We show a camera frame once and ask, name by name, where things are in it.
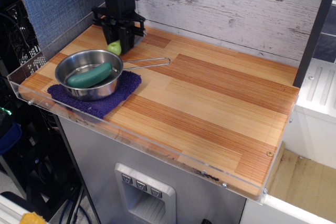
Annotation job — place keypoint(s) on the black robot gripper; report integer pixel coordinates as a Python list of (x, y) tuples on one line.
[(119, 21)]

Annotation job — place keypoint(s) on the green handled grey spatula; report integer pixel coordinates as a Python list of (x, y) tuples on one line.
[(115, 47)]

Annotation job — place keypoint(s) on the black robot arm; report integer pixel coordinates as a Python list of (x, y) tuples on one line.
[(120, 21)]

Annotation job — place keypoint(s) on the purple knitted cloth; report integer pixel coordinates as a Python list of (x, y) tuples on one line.
[(130, 81)]

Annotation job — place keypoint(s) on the green toy cucumber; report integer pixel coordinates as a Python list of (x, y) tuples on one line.
[(92, 77)]

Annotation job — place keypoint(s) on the black plastic crate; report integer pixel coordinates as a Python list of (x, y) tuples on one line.
[(21, 38)]

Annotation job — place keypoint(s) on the clear acrylic table guard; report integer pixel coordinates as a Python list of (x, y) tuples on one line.
[(216, 112)]

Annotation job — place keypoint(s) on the silver toy fridge cabinet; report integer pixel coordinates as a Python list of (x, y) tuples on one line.
[(96, 155)]

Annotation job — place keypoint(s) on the grey dispenser button panel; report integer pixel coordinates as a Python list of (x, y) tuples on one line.
[(145, 199)]

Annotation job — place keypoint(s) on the white toy sink unit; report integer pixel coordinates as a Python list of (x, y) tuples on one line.
[(302, 181)]

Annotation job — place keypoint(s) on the silver pot with wire handle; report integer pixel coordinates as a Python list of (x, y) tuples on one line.
[(88, 59)]

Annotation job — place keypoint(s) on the dark right vertical post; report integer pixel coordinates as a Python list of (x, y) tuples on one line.
[(312, 42)]

